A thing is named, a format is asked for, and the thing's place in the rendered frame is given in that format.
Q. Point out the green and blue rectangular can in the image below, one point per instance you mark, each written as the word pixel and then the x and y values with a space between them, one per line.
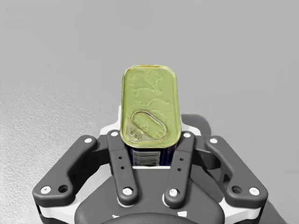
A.
pixel 149 100

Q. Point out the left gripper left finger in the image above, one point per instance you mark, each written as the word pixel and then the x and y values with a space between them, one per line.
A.
pixel 121 172

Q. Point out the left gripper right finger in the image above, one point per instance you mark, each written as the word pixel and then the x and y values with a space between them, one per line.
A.
pixel 178 175

